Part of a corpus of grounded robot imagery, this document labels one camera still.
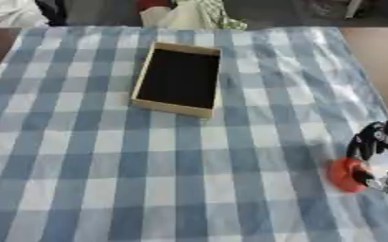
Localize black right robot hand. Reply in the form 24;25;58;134
344;119;388;195

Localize orange round toy fruit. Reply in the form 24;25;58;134
326;156;375;194

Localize tan cardboard box black inside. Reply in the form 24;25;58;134
129;42;224;120

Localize white cloth bundle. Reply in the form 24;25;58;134
139;0;222;30

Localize white fabric heap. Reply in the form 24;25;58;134
0;0;52;30

